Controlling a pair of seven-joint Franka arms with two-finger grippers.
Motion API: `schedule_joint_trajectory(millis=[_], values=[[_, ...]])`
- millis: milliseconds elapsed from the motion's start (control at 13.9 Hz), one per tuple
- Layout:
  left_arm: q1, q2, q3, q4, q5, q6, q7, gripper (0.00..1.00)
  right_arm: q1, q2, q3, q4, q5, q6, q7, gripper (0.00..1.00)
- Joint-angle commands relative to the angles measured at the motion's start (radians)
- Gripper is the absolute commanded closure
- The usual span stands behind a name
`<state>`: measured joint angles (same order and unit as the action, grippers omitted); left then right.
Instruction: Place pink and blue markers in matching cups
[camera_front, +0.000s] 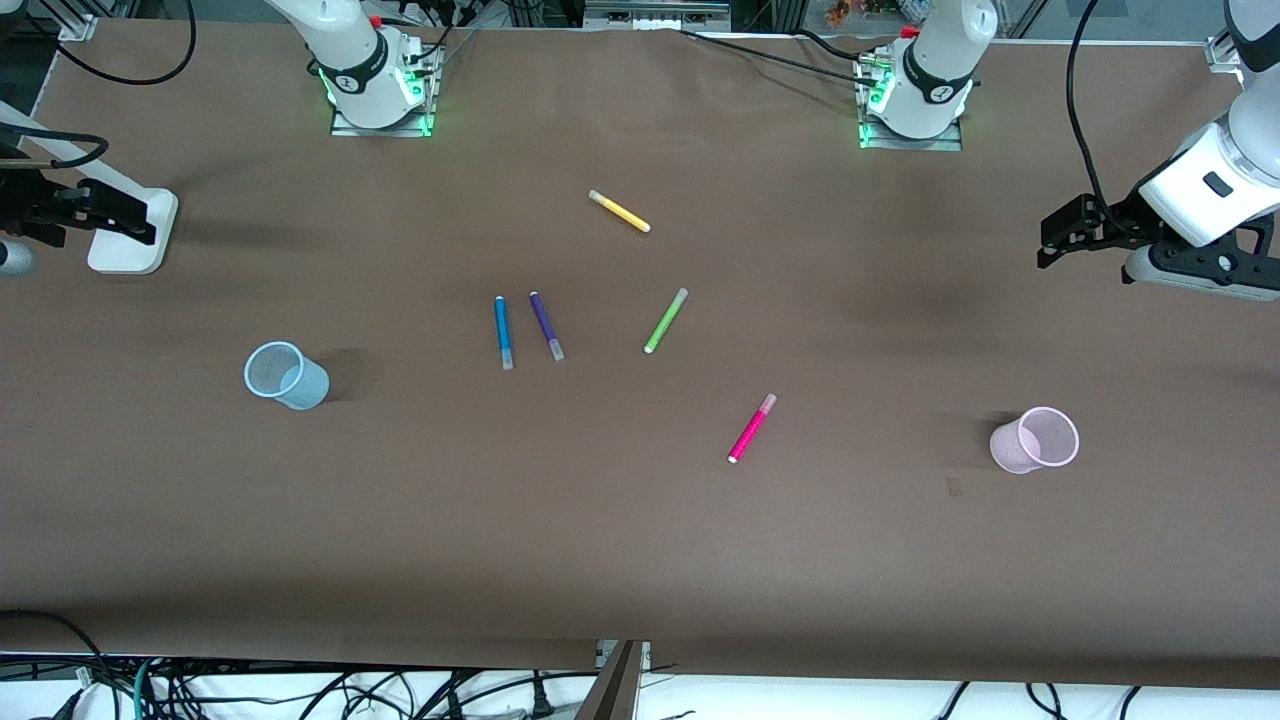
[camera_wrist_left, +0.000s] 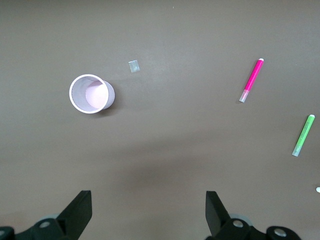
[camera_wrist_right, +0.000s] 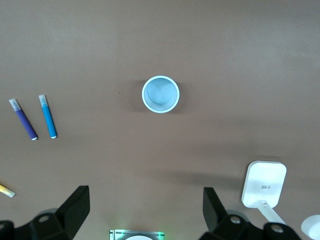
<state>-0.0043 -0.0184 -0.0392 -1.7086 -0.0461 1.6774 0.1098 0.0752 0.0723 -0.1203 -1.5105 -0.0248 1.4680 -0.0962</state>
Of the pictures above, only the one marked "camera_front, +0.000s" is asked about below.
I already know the brown table cover sheet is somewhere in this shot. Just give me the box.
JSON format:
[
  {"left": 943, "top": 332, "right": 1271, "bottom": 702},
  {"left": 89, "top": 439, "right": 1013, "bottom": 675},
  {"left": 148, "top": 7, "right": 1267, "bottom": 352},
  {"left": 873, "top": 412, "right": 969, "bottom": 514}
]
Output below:
[{"left": 0, "top": 18, "right": 1280, "bottom": 691}]

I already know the grey aluminium frame profile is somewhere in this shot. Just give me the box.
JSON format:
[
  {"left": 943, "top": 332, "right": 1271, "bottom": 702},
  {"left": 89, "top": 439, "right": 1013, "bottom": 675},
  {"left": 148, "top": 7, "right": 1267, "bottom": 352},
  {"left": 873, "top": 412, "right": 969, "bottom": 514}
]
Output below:
[{"left": 584, "top": 0, "right": 733, "bottom": 33}]

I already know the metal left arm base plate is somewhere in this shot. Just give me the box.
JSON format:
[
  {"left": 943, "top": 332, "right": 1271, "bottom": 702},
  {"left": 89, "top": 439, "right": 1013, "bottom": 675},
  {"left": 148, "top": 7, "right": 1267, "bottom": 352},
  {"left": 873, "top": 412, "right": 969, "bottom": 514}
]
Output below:
[{"left": 856, "top": 52, "right": 965, "bottom": 153}]

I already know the green marker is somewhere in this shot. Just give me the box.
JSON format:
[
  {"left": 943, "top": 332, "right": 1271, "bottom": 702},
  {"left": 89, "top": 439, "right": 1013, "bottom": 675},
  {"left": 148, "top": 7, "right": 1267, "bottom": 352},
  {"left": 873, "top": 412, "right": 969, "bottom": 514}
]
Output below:
[{"left": 642, "top": 287, "right": 690, "bottom": 355}]

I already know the purple marker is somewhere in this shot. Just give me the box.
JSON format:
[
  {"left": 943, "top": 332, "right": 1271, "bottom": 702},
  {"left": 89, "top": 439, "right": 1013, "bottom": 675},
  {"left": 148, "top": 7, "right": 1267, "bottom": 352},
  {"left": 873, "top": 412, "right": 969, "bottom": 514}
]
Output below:
[{"left": 529, "top": 290, "right": 566, "bottom": 363}]

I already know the yellow marker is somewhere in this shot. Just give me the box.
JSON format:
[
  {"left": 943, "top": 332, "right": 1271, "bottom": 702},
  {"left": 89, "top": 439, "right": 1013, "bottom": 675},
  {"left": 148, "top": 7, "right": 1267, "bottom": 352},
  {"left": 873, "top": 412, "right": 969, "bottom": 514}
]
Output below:
[{"left": 588, "top": 189, "right": 652, "bottom": 234}]

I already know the black looping cable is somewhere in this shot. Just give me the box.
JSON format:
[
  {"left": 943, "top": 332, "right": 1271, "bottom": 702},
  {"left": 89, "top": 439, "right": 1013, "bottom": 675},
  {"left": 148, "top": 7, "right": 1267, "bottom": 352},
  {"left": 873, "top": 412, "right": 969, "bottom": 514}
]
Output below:
[{"left": 28, "top": 0, "right": 198, "bottom": 87}]

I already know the light blue plastic cup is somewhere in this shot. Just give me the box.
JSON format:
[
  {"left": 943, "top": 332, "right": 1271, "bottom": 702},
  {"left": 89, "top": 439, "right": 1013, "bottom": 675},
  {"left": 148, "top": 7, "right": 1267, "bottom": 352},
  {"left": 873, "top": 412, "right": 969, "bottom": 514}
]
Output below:
[{"left": 243, "top": 340, "right": 331, "bottom": 412}]

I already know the light pink plastic cup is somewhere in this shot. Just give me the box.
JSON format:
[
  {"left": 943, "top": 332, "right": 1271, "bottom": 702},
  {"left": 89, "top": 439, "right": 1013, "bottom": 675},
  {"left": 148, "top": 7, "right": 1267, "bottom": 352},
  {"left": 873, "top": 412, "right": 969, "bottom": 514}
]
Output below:
[{"left": 989, "top": 405, "right": 1081, "bottom": 475}]

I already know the pink marker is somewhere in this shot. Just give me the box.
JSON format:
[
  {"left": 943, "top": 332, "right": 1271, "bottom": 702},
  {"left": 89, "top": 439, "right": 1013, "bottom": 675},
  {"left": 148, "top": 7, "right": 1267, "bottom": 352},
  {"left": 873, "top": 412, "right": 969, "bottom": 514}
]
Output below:
[{"left": 727, "top": 393, "right": 778, "bottom": 465}]

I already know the black base power cable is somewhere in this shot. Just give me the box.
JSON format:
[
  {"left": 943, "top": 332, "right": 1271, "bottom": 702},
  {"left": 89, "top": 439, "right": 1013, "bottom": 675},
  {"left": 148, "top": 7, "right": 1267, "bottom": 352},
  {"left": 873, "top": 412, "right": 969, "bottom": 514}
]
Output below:
[{"left": 680, "top": 27, "right": 886, "bottom": 87}]

